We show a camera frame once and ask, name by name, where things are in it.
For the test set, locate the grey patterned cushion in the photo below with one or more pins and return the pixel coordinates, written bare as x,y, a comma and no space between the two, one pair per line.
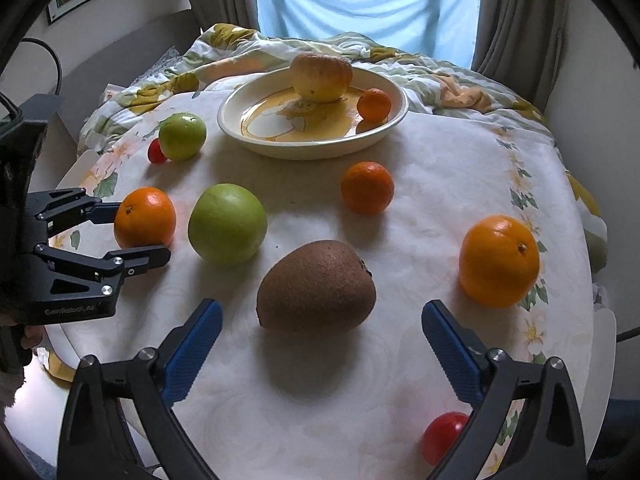
162,62

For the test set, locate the red tomato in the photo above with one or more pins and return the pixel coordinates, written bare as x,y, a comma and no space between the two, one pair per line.
156,152
442,437

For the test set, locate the cream floral tablecloth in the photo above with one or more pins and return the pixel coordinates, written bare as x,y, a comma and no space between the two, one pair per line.
425,160

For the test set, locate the white chair back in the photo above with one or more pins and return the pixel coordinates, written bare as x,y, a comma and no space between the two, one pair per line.
603,370
80,167

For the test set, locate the floral striped blanket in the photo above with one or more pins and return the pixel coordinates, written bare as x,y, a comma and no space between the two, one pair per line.
240,55

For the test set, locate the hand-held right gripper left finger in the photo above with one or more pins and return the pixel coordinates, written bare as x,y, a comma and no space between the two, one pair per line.
195,350

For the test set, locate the large orange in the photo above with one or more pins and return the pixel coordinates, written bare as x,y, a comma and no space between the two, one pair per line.
500,262
145,217

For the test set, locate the small mandarin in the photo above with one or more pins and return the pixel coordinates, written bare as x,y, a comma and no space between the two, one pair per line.
367,187
374,105

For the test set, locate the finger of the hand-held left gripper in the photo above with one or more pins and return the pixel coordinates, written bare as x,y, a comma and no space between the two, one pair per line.
145,257
107,212

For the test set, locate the person's left hand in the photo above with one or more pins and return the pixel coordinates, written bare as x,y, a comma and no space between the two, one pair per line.
32,336

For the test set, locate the large green pomelo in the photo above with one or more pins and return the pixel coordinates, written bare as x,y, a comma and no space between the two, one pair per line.
227,225

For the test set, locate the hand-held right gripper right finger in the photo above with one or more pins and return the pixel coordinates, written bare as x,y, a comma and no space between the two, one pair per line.
450,345

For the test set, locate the yellow-brown apple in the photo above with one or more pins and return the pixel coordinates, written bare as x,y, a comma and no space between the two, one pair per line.
320,77

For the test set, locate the blue sheer curtain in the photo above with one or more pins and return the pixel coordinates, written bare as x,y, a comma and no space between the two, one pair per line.
365,5

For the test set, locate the small green apple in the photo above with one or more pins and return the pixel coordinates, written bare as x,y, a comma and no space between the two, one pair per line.
182,135

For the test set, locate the brown kiwi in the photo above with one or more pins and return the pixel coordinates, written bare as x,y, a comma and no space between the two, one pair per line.
315,290

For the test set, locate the cream ceramic bowl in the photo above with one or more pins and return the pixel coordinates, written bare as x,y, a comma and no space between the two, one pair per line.
310,147

